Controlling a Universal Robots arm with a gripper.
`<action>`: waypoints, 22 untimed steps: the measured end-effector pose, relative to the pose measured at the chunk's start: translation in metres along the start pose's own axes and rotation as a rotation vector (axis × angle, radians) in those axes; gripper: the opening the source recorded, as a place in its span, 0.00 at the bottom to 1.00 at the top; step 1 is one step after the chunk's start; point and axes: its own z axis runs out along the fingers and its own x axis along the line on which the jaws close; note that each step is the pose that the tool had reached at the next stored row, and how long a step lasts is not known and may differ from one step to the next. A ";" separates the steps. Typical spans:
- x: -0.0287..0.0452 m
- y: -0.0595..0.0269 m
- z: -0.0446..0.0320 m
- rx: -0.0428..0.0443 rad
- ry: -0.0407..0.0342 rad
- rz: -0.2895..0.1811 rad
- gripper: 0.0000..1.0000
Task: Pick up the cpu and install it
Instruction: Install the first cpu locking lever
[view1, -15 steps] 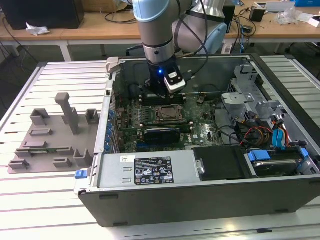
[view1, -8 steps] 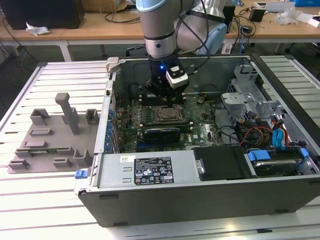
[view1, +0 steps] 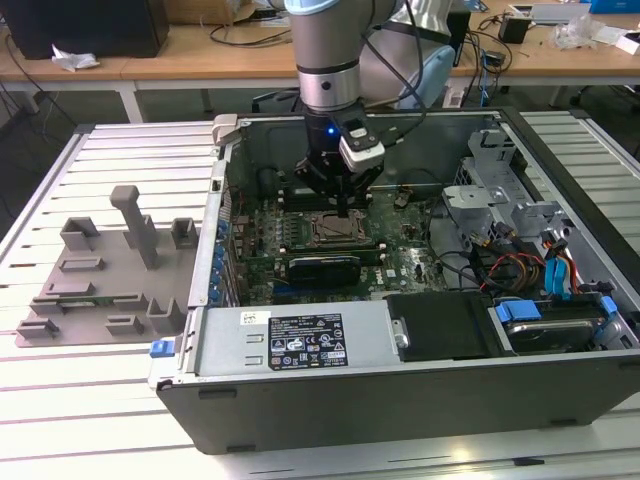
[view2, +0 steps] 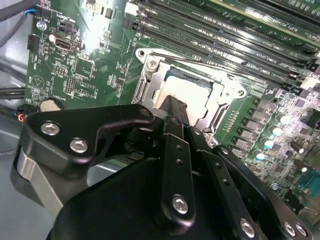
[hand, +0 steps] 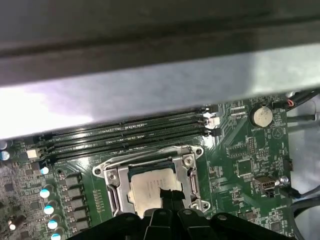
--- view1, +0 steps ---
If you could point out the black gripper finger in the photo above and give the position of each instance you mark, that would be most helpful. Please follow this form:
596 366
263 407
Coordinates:
325 186
364 186

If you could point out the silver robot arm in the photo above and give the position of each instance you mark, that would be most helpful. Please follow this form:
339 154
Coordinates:
325 50

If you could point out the CPU socket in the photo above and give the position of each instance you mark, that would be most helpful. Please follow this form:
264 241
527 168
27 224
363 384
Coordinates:
314 241

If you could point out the silver coin battery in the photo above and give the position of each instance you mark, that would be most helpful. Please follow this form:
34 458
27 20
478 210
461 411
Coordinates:
403 198

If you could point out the green motherboard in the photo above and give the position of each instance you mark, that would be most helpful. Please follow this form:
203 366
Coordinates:
395 235

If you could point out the black chair base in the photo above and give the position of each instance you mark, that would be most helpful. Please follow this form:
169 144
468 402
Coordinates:
270 100

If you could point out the black graphics card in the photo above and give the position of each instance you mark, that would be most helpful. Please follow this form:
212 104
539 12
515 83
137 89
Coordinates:
325 275

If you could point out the silver chipset heatsink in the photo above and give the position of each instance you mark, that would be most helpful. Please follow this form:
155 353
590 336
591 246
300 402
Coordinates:
416 262

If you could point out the silver metal drive cage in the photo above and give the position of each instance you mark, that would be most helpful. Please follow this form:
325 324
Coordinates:
475 205

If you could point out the wooden desk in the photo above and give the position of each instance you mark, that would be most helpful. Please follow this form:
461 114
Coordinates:
200 65
30 67

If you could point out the brown cardboard box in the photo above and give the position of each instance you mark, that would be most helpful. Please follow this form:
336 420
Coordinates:
250 12

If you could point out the small white code sticker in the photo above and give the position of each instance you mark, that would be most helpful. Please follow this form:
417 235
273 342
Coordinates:
252 318

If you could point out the black power supply label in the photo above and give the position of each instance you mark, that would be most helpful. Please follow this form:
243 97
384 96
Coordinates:
306 342

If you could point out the black drive bay cover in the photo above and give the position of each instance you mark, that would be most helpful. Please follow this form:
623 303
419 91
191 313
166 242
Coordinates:
440 327

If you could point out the small black device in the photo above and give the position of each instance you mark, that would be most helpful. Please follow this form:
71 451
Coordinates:
495 60

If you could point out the silver power supply unit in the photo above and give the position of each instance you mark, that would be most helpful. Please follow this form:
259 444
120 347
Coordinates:
225 340

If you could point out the blue disk carrier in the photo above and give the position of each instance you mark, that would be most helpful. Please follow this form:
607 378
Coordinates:
520 312

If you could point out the black power adapter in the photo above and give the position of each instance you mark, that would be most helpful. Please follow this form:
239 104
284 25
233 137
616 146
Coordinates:
513 30

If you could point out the open PC case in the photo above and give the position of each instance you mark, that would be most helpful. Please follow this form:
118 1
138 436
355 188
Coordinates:
350 415

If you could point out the grey parts rack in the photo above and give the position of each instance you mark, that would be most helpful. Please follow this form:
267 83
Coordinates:
115 280

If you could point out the blue case latch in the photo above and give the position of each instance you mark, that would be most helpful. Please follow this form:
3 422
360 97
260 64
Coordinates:
161 350

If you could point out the silver hard disk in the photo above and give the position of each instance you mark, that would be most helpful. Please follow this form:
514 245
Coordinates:
545 334

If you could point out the grey flat tray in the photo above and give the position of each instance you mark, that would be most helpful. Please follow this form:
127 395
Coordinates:
555 12

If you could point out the clear plastic bag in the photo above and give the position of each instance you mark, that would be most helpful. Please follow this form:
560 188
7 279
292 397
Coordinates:
575 32

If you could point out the crumpled white paper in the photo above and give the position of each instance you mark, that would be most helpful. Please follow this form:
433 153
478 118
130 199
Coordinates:
75 59

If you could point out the black computer tower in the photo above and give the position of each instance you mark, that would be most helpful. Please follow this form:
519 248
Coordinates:
85 25

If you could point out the small white box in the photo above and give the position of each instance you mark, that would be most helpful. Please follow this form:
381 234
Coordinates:
630 42

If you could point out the blue box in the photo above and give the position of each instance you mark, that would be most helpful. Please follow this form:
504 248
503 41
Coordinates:
615 6

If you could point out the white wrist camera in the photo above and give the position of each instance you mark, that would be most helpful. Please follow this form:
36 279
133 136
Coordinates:
362 150

